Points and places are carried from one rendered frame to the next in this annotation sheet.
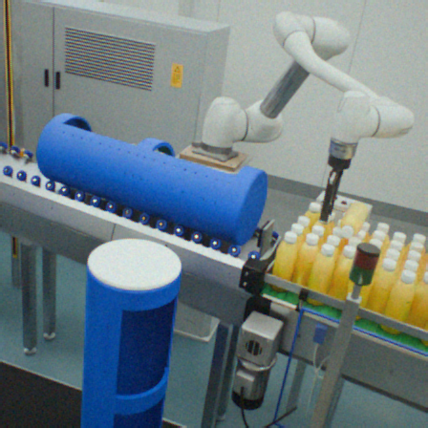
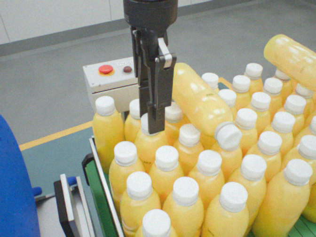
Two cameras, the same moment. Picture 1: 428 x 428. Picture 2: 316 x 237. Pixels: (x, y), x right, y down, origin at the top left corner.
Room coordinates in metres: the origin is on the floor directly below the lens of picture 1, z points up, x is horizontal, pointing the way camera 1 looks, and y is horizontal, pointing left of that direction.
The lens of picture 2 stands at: (1.44, -0.12, 1.47)
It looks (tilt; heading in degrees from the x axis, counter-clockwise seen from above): 41 degrees down; 316
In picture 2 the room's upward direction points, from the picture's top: straight up
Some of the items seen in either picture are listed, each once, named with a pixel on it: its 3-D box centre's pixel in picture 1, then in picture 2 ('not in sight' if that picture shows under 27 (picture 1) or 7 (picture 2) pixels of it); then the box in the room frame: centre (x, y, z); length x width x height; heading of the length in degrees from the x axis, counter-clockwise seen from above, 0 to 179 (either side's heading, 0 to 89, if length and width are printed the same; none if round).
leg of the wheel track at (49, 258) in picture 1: (49, 286); not in sight; (2.21, 0.75, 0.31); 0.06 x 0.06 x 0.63; 68
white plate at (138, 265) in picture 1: (135, 263); not in sight; (1.40, 0.21, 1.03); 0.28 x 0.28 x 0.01
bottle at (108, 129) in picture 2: (309, 230); (110, 138); (1.86, -0.37, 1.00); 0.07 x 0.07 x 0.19
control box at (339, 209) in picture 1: (341, 213); (126, 83); (1.95, -0.50, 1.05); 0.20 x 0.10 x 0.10; 68
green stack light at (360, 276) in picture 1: (362, 271); not in sight; (1.28, -0.42, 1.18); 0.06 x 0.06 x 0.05
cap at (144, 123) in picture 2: not in sight; (151, 122); (1.73, -0.39, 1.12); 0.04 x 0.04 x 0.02
